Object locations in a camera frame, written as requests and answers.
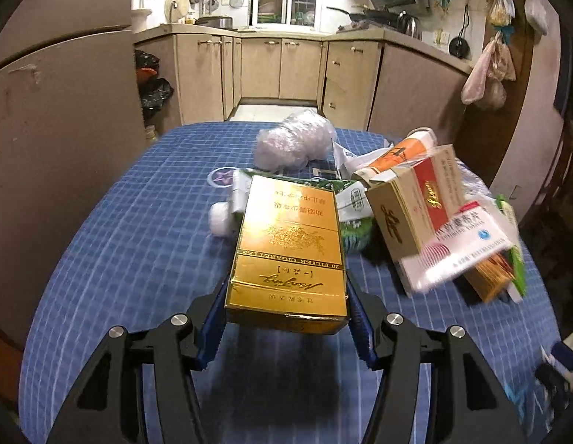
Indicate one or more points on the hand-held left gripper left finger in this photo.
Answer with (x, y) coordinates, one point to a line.
(216, 330)

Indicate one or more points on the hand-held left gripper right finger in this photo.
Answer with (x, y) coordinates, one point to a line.
(360, 333)

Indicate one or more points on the gold cigarette box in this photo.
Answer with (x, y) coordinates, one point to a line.
(286, 249)

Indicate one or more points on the orange white tube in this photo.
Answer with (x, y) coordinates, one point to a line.
(406, 150)

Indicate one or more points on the clear plastic bag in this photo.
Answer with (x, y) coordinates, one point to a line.
(291, 143)

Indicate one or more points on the black trash bag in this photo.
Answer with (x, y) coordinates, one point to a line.
(157, 92)
(146, 60)

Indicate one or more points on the white green toothpaste tube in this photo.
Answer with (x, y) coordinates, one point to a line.
(221, 219)

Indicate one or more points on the white medicine box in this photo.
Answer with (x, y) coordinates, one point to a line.
(457, 254)

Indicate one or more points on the blue checked tablecloth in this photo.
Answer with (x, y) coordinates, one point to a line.
(129, 240)

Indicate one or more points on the red beige carton box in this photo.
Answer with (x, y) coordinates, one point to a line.
(406, 208)

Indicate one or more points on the orange small box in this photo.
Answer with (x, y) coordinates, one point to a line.
(492, 277)

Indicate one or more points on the green packet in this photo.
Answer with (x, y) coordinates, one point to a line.
(517, 259)

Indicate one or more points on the crumpled white packaging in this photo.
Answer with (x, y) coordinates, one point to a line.
(348, 159)

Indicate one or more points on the plastic bottle on floor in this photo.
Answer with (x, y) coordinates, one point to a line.
(151, 135)

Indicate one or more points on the beige refrigerator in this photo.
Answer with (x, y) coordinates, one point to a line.
(59, 148)

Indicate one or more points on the orange plastic bag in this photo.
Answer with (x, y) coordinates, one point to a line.
(146, 76)

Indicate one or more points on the hanging clear round bag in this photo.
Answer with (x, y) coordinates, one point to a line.
(494, 95)

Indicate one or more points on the beige kitchen cabinets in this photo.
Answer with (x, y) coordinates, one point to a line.
(300, 64)

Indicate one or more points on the hanging pink plastic bag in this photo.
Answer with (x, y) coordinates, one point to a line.
(476, 81)

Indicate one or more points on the hanging black pan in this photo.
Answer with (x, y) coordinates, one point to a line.
(458, 48)

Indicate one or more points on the hanging brown plastic bag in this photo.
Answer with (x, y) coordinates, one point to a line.
(503, 62)

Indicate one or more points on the steel cooking pot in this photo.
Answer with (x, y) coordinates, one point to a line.
(214, 22)

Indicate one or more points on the steel kettle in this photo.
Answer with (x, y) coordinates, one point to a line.
(410, 25)

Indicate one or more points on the black wok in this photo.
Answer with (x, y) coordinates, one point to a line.
(374, 17)

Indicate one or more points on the round cutting board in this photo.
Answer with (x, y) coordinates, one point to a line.
(176, 7)

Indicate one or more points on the hanging strainer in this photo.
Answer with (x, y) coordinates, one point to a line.
(237, 1)

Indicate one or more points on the hanging bag with yellow contents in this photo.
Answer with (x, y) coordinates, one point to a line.
(499, 9)

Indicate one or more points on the hanging white plastic bag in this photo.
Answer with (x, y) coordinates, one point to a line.
(536, 9)

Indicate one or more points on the wall socket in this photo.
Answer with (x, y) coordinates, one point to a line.
(440, 37)

